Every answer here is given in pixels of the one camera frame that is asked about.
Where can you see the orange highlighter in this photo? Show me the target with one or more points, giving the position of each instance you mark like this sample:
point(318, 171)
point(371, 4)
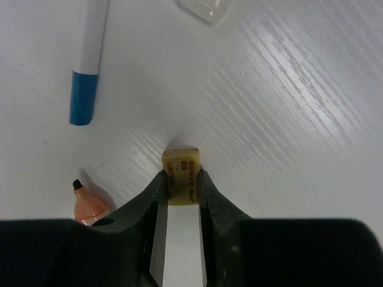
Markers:
point(88, 207)

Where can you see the clear tube orange tip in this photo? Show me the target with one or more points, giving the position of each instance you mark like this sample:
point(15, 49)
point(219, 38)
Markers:
point(210, 11)

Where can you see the blue cap white marker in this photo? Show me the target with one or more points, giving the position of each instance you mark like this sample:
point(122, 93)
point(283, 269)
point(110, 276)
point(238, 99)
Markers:
point(90, 34)

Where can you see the yellow eraser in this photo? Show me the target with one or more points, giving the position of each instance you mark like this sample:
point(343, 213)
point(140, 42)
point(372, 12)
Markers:
point(182, 167)

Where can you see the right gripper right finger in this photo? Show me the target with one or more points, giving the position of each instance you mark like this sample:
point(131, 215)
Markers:
point(223, 260)

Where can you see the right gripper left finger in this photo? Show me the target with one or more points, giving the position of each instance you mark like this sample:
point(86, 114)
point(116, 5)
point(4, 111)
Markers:
point(134, 239)

